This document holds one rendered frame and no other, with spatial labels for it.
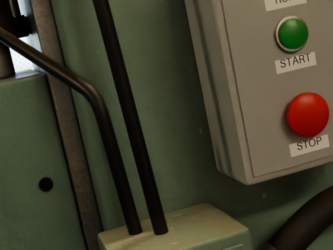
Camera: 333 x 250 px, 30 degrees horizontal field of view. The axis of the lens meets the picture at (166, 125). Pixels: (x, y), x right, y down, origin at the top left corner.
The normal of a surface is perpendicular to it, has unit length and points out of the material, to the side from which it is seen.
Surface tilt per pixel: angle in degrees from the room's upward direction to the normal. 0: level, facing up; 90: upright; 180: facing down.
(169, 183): 90
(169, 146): 90
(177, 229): 0
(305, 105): 81
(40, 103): 90
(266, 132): 90
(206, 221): 0
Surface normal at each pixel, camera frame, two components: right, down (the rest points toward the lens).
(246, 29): 0.27, 0.11
